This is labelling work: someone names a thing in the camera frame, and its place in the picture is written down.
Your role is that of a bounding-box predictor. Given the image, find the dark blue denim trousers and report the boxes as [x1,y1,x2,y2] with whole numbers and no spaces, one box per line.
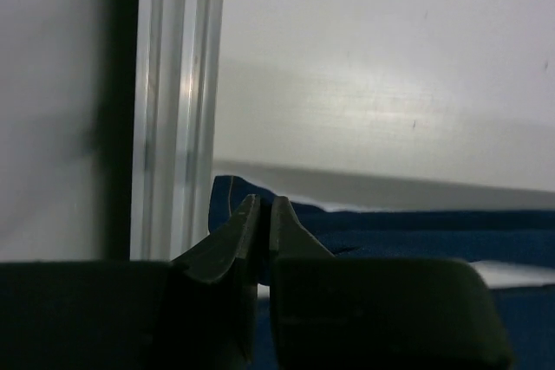
[206,174,555,370]

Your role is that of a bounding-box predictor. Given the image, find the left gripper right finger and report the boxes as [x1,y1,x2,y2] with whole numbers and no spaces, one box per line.
[269,197,514,369]

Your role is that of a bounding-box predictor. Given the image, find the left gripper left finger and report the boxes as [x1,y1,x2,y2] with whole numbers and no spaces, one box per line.
[1,196,261,369]

